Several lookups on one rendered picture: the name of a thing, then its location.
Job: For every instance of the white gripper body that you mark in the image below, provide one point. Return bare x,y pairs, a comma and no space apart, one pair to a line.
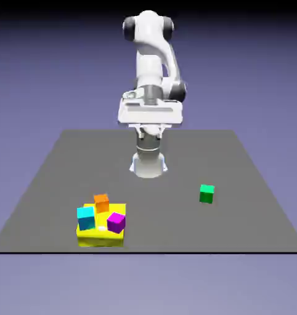
149,114

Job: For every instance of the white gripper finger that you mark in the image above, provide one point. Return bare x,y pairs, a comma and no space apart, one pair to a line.
140,131
160,131

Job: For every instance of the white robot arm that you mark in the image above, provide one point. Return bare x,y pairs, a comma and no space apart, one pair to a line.
149,44

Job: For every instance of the small green cube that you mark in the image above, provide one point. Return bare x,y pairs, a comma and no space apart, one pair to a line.
207,194

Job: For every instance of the small orange cube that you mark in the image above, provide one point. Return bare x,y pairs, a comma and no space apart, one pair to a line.
101,203

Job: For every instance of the small magenta cube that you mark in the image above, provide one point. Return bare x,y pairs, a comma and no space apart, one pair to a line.
116,222

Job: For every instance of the small cyan cube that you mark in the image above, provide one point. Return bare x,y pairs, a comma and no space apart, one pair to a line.
86,217

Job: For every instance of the large yellow box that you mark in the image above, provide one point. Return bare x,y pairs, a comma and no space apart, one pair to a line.
101,237

